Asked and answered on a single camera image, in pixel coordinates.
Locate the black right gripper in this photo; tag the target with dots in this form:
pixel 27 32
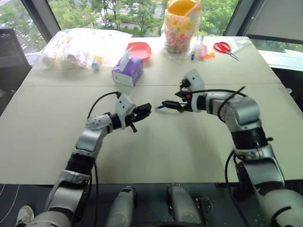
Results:
pixel 187 104

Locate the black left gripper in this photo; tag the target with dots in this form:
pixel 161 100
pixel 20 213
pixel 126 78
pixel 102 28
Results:
pixel 132 116

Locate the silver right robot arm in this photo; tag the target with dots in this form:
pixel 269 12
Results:
pixel 246 113

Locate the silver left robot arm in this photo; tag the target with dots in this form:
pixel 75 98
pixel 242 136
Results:
pixel 83 142

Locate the purple tissue box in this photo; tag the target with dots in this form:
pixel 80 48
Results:
pixel 129 71

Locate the pink small tube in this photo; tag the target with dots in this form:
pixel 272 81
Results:
pixel 202 52

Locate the orange small pieces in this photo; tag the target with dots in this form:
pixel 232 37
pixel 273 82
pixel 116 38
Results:
pixel 209 55

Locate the red plastic bowl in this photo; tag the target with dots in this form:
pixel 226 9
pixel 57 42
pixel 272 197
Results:
pixel 140 50

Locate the jar of colourful candies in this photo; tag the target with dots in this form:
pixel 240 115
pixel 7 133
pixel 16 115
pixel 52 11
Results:
pixel 178 35

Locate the blue yellow glue stick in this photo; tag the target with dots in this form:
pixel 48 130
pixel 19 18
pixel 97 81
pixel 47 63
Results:
pixel 96 63

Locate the clear flat plastic bag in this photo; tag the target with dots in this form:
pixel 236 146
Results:
pixel 240 45

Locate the clear plastic bag of items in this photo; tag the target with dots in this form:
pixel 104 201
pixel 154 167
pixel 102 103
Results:
pixel 75 47

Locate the grey rounded robot leg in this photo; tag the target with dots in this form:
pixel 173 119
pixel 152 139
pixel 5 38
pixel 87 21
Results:
pixel 124 208
pixel 182 205

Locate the black chair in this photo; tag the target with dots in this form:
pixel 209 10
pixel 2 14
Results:
pixel 11 59

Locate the white sneaker shoe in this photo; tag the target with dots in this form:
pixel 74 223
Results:
pixel 24 215

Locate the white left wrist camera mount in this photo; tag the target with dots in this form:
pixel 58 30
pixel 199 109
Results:
pixel 123 106

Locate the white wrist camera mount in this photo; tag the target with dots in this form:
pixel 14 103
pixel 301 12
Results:
pixel 195 80
pixel 123 106

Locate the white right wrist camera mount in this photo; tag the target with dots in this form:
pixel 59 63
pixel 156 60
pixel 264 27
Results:
pixel 195 80

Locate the black metal bracket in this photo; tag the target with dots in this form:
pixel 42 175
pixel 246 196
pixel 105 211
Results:
pixel 204 210

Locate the dark window frame post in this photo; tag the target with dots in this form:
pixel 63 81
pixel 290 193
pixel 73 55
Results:
pixel 40 16
pixel 260 19

